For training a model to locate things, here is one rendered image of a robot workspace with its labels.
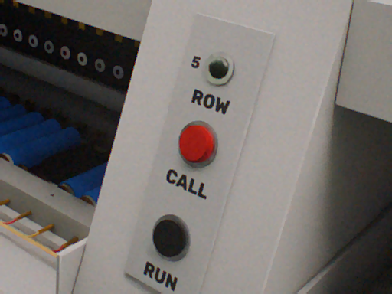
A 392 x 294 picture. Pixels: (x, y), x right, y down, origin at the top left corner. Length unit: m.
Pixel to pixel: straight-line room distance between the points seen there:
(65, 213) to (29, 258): 0.03
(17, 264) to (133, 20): 0.16
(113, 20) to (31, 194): 0.14
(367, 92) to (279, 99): 0.03
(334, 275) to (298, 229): 0.06
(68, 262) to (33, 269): 0.07
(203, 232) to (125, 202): 0.05
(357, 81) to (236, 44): 0.05
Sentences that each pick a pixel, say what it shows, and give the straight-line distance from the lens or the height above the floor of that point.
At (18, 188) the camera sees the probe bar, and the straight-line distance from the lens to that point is 0.43.
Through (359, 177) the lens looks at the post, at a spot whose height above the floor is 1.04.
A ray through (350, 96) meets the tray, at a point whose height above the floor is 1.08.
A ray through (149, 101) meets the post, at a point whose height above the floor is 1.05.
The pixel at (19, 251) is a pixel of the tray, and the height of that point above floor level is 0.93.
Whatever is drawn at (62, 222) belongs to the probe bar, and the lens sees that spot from 0.41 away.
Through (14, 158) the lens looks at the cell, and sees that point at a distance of 0.48.
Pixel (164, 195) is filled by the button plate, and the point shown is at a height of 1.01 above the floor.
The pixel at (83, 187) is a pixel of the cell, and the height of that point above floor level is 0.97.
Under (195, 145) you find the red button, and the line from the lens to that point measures 0.28.
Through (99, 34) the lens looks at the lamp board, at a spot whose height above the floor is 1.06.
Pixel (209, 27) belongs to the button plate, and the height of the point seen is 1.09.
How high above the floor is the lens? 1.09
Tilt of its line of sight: 7 degrees down
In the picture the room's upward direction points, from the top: 16 degrees clockwise
